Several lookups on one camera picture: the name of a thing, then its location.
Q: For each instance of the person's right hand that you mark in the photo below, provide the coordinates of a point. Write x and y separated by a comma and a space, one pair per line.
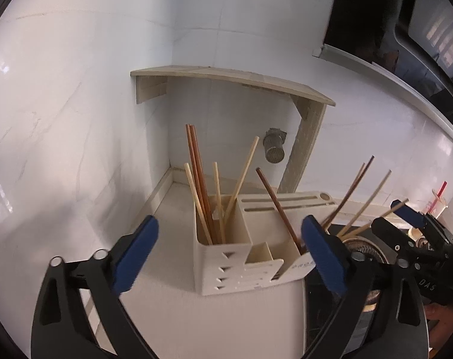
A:
439, 329

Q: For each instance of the beige tiled corner shelf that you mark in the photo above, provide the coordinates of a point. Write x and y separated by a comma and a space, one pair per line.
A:
230, 74

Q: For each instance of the grey pipe outlet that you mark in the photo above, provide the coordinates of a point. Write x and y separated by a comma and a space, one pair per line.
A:
275, 149

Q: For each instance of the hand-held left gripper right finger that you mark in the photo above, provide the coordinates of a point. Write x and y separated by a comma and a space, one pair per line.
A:
323, 254

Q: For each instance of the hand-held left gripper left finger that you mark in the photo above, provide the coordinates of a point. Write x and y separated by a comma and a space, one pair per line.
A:
136, 254

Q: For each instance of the white utensil holder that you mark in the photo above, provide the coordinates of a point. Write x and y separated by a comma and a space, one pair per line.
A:
219, 269

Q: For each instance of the dark brown wooden chopstick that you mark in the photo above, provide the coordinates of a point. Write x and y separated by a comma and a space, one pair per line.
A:
277, 204

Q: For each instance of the black range hood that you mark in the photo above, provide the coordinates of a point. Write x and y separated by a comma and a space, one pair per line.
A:
443, 26

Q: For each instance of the clear plastic drink cup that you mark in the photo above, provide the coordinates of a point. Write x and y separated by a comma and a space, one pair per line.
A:
437, 209

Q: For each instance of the round gas burner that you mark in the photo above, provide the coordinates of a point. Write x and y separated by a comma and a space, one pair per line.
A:
364, 248

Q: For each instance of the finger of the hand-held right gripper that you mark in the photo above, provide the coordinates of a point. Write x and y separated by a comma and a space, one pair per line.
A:
409, 213
392, 241

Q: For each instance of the black glass gas stove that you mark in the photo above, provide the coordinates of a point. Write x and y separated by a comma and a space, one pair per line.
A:
318, 318

